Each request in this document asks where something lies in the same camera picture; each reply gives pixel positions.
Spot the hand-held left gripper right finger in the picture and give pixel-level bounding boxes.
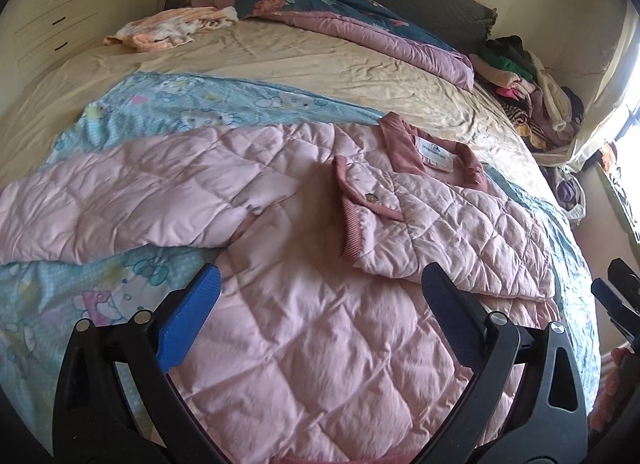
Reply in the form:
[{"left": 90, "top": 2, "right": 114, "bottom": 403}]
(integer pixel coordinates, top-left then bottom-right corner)
[{"left": 420, "top": 262, "right": 588, "bottom": 464}]

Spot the cream curtain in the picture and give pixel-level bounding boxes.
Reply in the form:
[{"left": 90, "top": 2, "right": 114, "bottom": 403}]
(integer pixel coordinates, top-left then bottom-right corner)
[{"left": 535, "top": 0, "right": 640, "bottom": 172}]

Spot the person's right hand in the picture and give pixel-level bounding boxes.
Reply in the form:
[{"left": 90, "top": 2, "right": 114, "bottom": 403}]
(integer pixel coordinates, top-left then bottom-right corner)
[{"left": 590, "top": 346, "right": 632, "bottom": 432}]

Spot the pink quilted jacket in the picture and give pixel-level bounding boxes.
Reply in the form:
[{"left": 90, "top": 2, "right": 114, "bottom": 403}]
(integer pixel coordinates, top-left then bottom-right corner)
[{"left": 0, "top": 111, "right": 563, "bottom": 464}]

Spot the pile of assorted clothes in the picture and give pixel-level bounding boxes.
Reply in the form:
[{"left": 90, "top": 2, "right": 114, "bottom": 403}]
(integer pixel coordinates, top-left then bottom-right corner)
[{"left": 470, "top": 34, "right": 586, "bottom": 150}]

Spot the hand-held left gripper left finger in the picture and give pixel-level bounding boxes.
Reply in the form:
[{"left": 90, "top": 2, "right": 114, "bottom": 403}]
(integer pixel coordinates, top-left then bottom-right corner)
[{"left": 52, "top": 263, "right": 231, "bottom": 464}]

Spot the beige bed sheet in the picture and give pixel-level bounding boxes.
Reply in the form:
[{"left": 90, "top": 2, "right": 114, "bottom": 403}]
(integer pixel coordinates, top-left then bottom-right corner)
[{"left": 0, "top": 19, "right": 571, "bottom": 190}]

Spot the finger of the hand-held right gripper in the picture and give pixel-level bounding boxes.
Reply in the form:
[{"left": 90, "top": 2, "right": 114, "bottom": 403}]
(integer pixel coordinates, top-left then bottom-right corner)
[
  {"left": 607, "top": 258, "right": 640, "bottom": 297},
  {"left": 591, "top": 278, "right": 640, "bottom": 331}
]

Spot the orange and white cloth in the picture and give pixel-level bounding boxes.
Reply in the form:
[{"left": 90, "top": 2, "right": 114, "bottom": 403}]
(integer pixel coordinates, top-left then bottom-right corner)
[{"left": 104, "top": 5, "right": 240, "bottom": 52}]

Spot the basket of dark clothes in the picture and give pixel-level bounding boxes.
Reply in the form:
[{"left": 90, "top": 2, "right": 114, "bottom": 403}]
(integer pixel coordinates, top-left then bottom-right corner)
[{"left": 542, "top": 166, "right": 587, "bottom": 222}]

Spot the light blue cartoon cat blanket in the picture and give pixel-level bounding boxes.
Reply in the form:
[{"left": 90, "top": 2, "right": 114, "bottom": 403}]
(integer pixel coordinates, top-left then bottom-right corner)
[{"left": 0, "top": 71, "right": 603, "bottom": 464}]

